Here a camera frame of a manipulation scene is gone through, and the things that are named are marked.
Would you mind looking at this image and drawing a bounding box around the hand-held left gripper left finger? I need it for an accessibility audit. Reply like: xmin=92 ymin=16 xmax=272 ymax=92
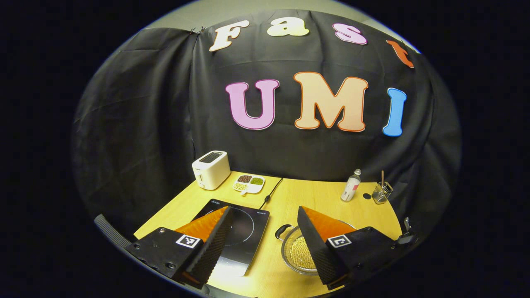
xmin=126 ymin=206 xmax=234 ymax=289

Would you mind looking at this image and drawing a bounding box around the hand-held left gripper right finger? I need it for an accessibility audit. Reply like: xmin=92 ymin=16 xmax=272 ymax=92
xmin=297 ymin=206 xmax=414 ymax=290

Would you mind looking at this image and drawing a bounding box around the steel pot with black handles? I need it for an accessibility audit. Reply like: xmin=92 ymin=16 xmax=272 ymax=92
xmin=275 ymin=219 xmax=357 ymax=276

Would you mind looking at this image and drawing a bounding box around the black induction cooktop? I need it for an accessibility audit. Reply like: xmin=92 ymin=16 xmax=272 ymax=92
xmin=191 ymin=199 xmax=270 ymax=277

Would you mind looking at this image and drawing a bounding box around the pile of yellow soybeans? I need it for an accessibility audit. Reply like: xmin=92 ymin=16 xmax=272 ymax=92
xmin=289 ymin=235 xmax=317 ymax=269

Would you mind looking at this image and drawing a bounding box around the white divided dish of beans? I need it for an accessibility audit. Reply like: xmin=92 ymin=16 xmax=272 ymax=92
xmin=232 ymin=174 xmax=266 ymax=195

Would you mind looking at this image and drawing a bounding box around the clear plastic bottle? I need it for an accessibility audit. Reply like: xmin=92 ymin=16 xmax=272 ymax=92
xmin=341 ymin=169 xmax=362 ymax=202

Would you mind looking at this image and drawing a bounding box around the white toaster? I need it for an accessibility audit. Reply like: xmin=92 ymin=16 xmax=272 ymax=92
xmin=191 ymin=150 xmax=231 ymax=191

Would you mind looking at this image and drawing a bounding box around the grey ribbed strip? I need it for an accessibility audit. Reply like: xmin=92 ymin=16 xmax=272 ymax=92
xmin=94 ymin=214 xmax=131 ymax=249

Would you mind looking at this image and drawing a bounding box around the wire mesh holder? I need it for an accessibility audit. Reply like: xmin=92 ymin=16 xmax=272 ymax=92
xmin=372 ymin=181 xmax=394 ymax=204

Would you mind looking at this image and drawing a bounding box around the black power cable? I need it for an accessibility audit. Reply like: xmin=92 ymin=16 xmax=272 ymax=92
xmin=259 ymin=178 xmax=283 ymax=210

